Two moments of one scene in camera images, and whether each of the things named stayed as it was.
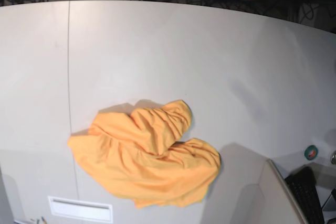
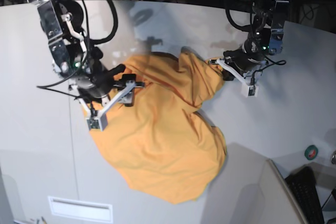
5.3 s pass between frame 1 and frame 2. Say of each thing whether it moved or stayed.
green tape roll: stayed
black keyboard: stayed
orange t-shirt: moved
